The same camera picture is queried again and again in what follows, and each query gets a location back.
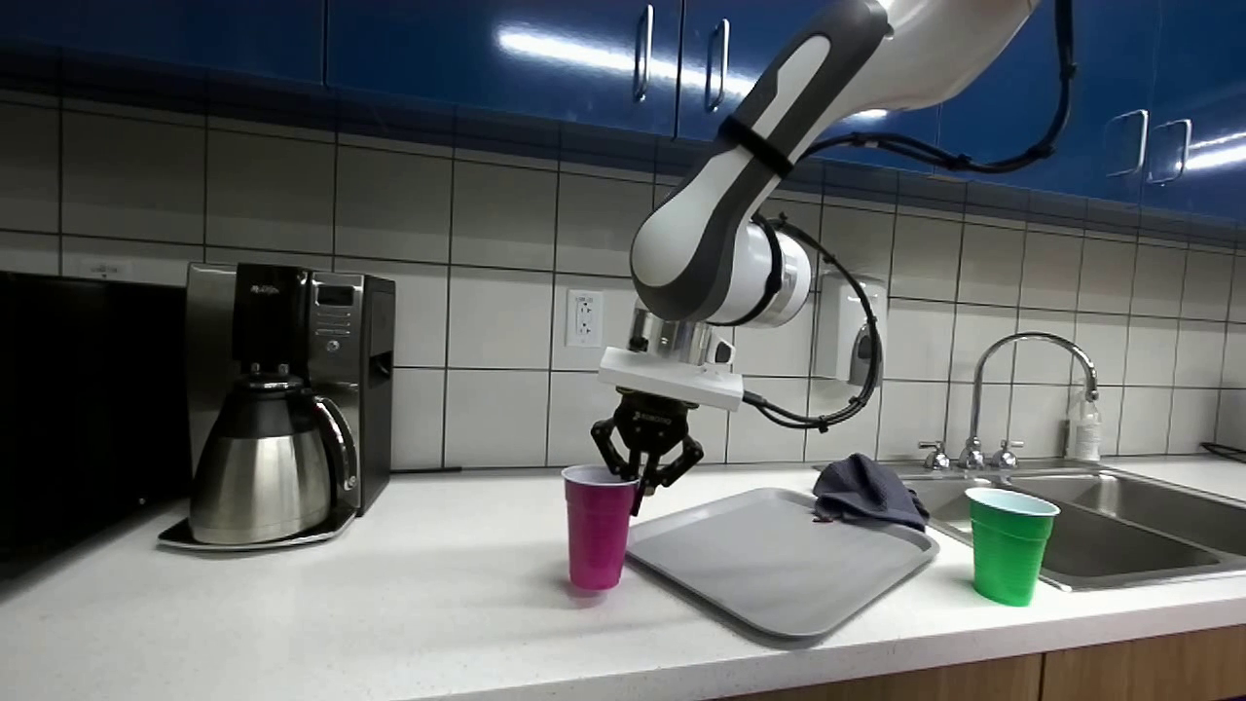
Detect silver coffee pot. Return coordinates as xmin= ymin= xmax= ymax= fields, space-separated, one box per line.
xmin=154 ymin=261 xmax=398 ymax=556

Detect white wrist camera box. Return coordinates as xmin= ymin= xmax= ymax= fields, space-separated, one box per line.
xmin=596 ymin=348 xmax=753 ymax=414

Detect grey plastic tray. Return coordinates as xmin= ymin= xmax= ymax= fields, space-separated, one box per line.
xmin=619 ymin=482 xmax=942 ymax=649

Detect stainless steel carafe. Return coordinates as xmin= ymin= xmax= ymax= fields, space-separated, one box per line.
xmin=185 ymin=378 xmax=363 ymax=549

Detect white wall outlet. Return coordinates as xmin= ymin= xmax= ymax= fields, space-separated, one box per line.
xmin=566 ymin=283 xmax=607 ymax=356

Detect wooden base cabinet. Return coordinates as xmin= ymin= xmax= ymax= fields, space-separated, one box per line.
xmin=734 ymin=621 xmax=1246 ymax=701

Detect magenta plastic cup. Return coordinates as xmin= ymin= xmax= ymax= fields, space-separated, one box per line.
xmin=555 ymin=462 xmax=642 ymax=597

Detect stainless steel double sink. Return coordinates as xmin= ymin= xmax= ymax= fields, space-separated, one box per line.
xmin=908 ymin=461 xmax=1246 ymax=597

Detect chrome gooseneck faucet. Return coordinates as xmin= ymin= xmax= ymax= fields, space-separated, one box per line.
xmin=967 ymin=327 xmax=1107 ymax=475

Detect green plastic cup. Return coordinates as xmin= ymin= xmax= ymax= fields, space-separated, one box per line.
xmin=962 ymin=482 xmax=1063 ymax=611

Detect black microwave oven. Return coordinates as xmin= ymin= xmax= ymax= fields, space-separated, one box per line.
xmin=0 ymin=270 xmax=192 ymax=575

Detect clear soap bottle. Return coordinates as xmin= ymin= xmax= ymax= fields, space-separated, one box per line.
xmin=1063 ymin=387 xmax=1107 ymax=467

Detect blue glossy upper cabinets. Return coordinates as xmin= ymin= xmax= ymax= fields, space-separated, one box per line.
xmin=0 ymin=0 xmax=1246 ymax=228

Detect silver cabinet handle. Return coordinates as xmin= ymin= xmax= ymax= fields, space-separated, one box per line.
xmin=699 ymin=17 xmax=733 ymax=116
xmin=1126 ymin=104 xmax=1152 ymax=179
xmin=629 ymin=0 xmax=655 ymax=110
xmin=1158 ymin=114 xmax=1194 ymax=186

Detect white wall soap dispenser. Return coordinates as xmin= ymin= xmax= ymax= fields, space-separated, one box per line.
xmin=810 ymin=275 xmax=886 ymax=389

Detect dark grey cloth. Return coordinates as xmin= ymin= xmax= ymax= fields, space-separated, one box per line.
xmin=810 ymin=448 xmax=933 ymax=532

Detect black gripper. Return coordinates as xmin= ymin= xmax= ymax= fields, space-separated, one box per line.
xmin=588 ymin=389 xmax=707 ymax=519

